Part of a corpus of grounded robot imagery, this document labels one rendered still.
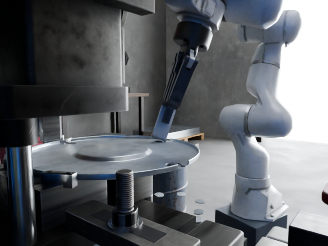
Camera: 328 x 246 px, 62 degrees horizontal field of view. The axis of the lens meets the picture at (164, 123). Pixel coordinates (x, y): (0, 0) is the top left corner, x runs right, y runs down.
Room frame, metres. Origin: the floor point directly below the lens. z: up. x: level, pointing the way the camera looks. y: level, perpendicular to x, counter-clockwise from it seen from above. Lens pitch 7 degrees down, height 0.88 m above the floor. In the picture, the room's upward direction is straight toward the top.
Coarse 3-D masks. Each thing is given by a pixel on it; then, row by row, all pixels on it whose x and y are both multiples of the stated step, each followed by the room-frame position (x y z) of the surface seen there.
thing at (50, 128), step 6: (42, 120) 0.34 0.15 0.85; (48, 120) 0.34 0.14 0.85; (54, 120) 0.35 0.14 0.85; (60, 120) 0.37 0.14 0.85; (42, 126) 0.34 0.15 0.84; (48, 126) 0.34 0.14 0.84; (54, 126) 0.35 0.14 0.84; (60, 126) 0.36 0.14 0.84; (42, 132) 0.34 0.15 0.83; (48, 132) 0.34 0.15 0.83; (54, 132) 0.35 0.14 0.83; (60, 132) 0.36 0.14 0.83; (42, 138) 0.34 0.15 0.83; (48, 138) 0.34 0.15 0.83; (54, 138) 0.35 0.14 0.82; (60, 138) 0.36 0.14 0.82
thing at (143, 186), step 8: (152, 176) 0.46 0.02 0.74; (112, 184) 0.42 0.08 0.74; (136, 184) 0.43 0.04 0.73; (144, 184) 0.45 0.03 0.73; (152, 184) 0.46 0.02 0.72; (112, 192) 0.42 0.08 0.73; (136, 192) 0.43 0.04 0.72; (144, 192) 0.45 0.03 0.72; (152, 192) 0.46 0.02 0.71; (136, 200) 0.43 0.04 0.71; (152, 200) 0.46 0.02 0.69
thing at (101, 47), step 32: (0, 0) 0.31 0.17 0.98; (32, 0) 0.28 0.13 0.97; (64, 0) 0.31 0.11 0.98; (0, 32) 0.31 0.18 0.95; (32, 32) 0.28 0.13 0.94; (64, 32) 0.31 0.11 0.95; (96, 32) 0.34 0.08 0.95; (0, 64) 0.31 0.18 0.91; (32, 64) 0.28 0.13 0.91; (64, 64) 0.31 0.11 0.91; (96, 64) 0.34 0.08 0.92
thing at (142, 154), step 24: (48, 144) 0.51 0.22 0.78; (72, 144) 0.52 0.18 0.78; (96, 144) 0.49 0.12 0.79; (120, 144) 0.49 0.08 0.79; (144, 144) 0.52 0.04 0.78; (168, 144) 0.52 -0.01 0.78; (192, 144) 0.49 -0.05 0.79; (72, 168) 0.36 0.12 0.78; (96, 168) 0.36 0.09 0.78; (120, 168) 0.36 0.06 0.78; (144, 168) 0.36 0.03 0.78; (168, 168) 0.35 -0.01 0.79
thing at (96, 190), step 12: (0, 168) 0.36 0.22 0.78; (0, 180) 0.34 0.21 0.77; (36, 180) 0.32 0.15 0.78; (84, 180) 0.32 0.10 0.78; (96, 180) 0.34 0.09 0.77; (0, 192) 0.34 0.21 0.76; (36, 192) 0.28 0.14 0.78; (48, 192) 0.29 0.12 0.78; (60, 192) 0.30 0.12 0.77; (72, 192) 0.31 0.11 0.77; (84, 192) 0.32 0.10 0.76; (96, 192) 0.34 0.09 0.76; (0, 204) 0.34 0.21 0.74; (36, 204) 0.29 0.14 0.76; (48, 204) 0.29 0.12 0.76; (60, 204) 0.30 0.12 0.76; (72, 204) 0.31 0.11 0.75; (36, 216) 0.29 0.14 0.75; (48, 216) 0.29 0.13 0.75; (60, 216) 0.30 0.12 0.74; (48, 228) 0.28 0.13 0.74
